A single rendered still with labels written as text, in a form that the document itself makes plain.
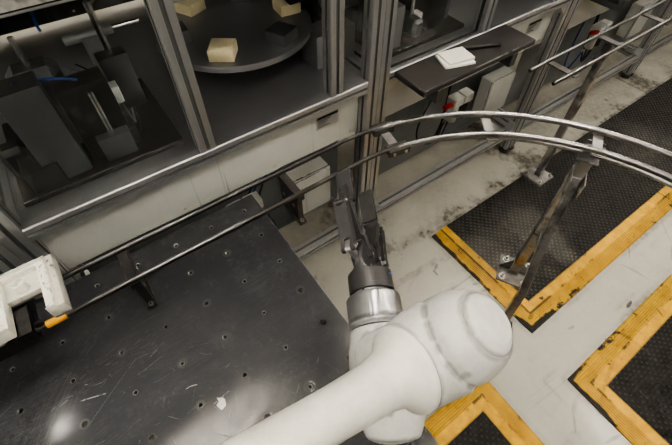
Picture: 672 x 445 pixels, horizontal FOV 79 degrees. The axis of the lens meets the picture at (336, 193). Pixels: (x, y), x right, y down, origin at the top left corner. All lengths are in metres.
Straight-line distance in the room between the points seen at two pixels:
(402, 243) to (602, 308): 0.89
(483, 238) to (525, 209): 0.31
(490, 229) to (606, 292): 0.55
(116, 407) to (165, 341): 0.16
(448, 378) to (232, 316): 0.71
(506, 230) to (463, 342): 1.73
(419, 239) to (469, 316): 1.58
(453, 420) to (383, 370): 1.27
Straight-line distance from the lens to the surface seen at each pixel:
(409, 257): 1.97
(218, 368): 1.06
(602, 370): 2.00
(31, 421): 1.19
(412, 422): 0.62
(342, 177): 0.76
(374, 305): 0.65
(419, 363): 0.47
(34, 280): 1.11
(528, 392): 1.86
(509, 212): 2.25
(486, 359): 0.47
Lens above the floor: 1.66
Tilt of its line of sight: 50 degrees down
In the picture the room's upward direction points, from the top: straight up
